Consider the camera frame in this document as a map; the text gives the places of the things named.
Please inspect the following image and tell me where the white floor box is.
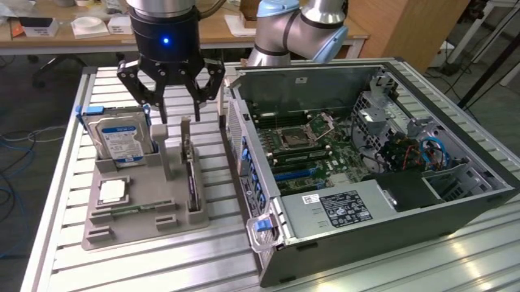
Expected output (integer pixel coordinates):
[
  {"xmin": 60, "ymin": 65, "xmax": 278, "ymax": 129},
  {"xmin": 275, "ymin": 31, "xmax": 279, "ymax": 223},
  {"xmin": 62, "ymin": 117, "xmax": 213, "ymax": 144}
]
[{"xmin": 427, "ymin": 41, "xmax": 455, "ymax": 69}]

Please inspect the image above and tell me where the black RAM slot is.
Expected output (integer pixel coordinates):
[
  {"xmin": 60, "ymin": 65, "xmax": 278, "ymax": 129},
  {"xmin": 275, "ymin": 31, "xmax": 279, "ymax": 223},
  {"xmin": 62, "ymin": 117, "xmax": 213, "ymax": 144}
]
[{"xmin": 270, "ymin": 160, "xmax": 326, "ymax": 171}]

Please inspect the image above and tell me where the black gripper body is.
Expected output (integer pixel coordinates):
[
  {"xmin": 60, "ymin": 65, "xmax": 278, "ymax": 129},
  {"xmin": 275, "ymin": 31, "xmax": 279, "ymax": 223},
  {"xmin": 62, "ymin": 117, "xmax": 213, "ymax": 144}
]
[{"xmin": 128, "ymin": 5, "xmax": 204, "ymax": 88}]

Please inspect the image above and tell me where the CPU socket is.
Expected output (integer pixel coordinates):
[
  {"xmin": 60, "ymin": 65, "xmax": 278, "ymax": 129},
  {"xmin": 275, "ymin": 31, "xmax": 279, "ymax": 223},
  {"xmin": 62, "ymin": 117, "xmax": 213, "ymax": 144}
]
[{"xmin": 279, "ymin": 126, "xmax": 315, "ymax": 150}]

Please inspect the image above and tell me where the perforated metal disk bay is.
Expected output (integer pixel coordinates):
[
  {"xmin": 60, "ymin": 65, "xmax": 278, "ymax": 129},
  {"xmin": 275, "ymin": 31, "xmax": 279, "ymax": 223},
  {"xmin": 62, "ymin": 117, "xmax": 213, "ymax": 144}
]
[{"xmin": 348, "ymin": 89, "xmax": 411, "ymax": 144}]

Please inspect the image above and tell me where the grey part rack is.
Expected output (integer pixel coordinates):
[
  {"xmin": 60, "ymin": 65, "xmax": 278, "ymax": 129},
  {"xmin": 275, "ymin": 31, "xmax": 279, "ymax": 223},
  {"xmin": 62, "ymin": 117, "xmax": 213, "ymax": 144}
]
[{"xmin": 80, "ymin": 123, "xmax": 212, "ymax": 252}]

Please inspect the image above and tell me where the white paper booklet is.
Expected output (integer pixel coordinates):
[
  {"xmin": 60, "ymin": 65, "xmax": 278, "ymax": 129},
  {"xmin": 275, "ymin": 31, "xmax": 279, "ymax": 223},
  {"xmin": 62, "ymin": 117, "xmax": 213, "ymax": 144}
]
[{"xmin": 224, "ymin": 13, "xmax": 258, "ymax": 38}]

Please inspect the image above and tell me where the white table frame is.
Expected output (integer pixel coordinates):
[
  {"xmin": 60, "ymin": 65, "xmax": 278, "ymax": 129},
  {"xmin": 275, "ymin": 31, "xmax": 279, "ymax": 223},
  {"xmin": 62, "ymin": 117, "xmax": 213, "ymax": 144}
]
[{"xmin": 449, "ymin": 0, "xmax": 520, "ymax": 88}]

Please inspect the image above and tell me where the blue wire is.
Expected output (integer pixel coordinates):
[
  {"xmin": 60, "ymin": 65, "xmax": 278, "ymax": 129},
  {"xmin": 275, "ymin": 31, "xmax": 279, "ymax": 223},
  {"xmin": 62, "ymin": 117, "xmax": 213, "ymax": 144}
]
[{"xmin": 419, "ymin": 136, "xmax": 450, "ymax": 168}]

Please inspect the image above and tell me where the silver CPU chip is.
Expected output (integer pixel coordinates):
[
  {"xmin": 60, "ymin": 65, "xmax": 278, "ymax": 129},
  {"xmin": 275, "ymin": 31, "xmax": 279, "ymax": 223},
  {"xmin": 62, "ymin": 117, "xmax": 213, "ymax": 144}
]
[{"xmin": 99, "ymin": 179, "xmax": 127, "ymax": 203}]

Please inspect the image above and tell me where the blue expansion slot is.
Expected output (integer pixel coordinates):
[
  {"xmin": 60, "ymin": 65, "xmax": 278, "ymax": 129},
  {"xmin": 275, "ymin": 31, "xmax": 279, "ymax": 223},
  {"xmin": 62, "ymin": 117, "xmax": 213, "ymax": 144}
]
[{"xmin": 274, "ymin": 168, "xmax": 324, "ymax": 183}]

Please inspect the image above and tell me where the clear plastic case handle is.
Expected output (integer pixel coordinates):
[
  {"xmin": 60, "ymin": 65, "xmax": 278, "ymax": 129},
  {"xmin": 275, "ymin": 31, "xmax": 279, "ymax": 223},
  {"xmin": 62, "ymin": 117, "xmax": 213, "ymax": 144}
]
[{"xmin": 244, "ymin": 212, "xmax": 284, "ymax": 253}]

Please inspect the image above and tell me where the grey floor cable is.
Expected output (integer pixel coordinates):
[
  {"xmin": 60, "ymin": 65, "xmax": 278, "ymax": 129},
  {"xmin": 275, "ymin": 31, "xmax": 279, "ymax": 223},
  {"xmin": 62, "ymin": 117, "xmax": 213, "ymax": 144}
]
[{"xmin": 0, "ymin": 123, "xmax": 68, "ymax": 144}]

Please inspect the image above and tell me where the grey power supply unit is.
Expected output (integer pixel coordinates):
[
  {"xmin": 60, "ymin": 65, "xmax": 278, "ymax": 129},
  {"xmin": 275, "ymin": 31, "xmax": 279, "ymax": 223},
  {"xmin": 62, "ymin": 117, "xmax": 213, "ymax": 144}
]
[{"xmin": 278, "ymin": 178, "xmax": 398, "ymax": 240}]

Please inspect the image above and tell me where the green motherboard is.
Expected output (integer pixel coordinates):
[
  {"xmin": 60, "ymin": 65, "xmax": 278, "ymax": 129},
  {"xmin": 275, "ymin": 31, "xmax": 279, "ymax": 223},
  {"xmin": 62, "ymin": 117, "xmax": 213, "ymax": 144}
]
[{"xmin": 250, "ymin": 103, "xmax": 382, "ymax": 197}]

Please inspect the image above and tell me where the RAM stick with black chips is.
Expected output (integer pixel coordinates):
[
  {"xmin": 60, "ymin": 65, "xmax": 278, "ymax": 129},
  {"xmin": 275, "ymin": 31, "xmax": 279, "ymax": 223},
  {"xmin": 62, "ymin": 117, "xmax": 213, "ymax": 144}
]
[{"xmin": 270, "ymin": 148, "xmax": 330, "ymax": 164}]

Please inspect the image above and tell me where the open metal drive bay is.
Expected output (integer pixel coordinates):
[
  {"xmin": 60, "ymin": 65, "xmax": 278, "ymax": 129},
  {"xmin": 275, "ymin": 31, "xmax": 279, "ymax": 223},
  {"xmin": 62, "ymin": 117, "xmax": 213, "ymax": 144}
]
[{"xmin": 419, "ymin": 162, "xmax": 494, "ymax": 203}]

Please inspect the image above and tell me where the wooden cabinet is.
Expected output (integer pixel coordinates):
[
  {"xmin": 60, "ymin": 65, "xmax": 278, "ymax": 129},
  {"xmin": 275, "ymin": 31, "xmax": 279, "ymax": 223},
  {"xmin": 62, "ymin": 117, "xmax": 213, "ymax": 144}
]
[{"xmin": 347, "ymin": 0, "xmax": 477, "ymax": 74}]

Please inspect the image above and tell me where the beige case handle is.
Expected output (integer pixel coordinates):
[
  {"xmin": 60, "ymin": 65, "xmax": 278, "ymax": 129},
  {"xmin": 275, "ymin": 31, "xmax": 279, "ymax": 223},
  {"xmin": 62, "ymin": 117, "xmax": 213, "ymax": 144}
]
[{"xmin": 216, "ymin": 68, "xmax": 239, "ymax": 118}]

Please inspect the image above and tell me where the black plastic shroud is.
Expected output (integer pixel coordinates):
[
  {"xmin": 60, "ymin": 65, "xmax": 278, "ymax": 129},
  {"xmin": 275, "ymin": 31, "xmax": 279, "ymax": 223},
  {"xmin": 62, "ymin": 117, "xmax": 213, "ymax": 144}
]
[{"xmin": 361, "ymin": 170, "xmax": 443, "ymax": 212}]

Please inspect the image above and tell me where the black office chair base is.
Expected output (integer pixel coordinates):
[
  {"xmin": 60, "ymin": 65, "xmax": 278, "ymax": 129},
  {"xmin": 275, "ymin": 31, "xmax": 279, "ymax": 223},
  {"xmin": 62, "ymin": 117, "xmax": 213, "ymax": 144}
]
[{"xmin": 26, "ymin": 53, "xmax": 88, "ymax": 89}]

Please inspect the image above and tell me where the small white labelled box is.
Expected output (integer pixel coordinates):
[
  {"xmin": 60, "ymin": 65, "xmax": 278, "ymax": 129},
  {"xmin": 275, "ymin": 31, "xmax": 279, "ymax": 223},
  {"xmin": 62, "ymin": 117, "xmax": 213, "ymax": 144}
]
[{"xmin": 107, "ymin": 16, "xmax": 135, "ymax": 35}]

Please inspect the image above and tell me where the black stand pole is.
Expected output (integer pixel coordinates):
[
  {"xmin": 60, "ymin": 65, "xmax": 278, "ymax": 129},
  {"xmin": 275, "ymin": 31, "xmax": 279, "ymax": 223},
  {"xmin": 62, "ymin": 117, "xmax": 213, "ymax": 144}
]
[{"xmin": 457, "ymin": 0, "xmax": 520, "ymax": 109}]

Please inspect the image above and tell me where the hard disk in blue carrier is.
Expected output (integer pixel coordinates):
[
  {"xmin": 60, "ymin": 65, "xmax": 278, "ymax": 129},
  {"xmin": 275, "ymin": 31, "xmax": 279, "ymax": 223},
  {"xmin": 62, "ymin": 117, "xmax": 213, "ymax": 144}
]
[{"xmin": 76, "ymin": 103, "xmax": 157, "ymax": 167}]

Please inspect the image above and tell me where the black open PC case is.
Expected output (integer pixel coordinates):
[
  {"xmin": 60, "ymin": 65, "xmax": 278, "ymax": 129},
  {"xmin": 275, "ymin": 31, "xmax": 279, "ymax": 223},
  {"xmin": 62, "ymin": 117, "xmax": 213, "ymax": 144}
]
[{"xmin": 219, "ymin": 57, "xmax": 520, "ymax": 288}]

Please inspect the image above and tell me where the white square dish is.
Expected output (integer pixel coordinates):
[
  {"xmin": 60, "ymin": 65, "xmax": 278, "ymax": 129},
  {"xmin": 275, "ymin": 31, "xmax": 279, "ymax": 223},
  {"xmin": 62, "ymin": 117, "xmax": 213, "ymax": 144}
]
[{"xmin": 70, "ymin": 16, "xmax": 111, "ymax": 40}]

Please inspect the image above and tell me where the brown cardboard box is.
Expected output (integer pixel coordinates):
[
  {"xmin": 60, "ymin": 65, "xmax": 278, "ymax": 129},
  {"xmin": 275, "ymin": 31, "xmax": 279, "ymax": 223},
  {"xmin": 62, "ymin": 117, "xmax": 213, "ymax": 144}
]
[{"xmin": 238, "ymin": 0, "xmax": 264, "ymax": 22}]

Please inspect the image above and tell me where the red and black wire bundle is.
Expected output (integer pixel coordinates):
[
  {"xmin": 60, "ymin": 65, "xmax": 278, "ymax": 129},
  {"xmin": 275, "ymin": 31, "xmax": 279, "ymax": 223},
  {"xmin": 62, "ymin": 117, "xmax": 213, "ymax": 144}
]
[{"xmin": 383, "ymin": 135, "xmax": 421, "ymax": 171}]

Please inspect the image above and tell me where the blue floor cable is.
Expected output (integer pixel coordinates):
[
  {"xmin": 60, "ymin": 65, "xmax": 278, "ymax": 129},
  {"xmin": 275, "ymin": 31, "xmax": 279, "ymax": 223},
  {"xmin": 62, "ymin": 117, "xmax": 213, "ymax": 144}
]
[{"xmin": 0, "ymin": 133, "xmax": 36, "ymax": 259}]

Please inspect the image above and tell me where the green RAM stick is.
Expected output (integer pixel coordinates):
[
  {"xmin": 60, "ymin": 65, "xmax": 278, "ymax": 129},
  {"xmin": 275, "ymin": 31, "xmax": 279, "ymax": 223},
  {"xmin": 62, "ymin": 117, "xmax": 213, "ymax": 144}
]
[{"xmin": 109, "ymin": 204, "xmax": 160, "ymax": 214}]

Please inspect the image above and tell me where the graphics card with metal bracket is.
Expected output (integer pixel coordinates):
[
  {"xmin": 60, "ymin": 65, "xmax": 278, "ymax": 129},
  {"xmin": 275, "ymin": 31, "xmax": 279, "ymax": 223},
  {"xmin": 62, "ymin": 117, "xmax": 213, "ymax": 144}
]
[{"xmin": 177, "ymin": 117, "xmax": 201, "ymax": 214}]

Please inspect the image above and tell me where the white box with dark top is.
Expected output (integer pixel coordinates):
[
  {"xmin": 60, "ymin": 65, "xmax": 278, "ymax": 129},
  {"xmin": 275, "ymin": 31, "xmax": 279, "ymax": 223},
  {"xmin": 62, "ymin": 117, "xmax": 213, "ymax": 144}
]
[{"xmin": 17, "ymin": 16, "xmax": 61, "ymax": 38}]

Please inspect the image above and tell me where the wooden desk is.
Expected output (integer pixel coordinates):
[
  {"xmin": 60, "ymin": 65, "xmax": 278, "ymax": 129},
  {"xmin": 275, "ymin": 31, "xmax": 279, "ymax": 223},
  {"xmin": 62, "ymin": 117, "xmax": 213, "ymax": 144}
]
[{"xmin": 0, "ymin": 0, "xmax": 371, "ymax": 57}]

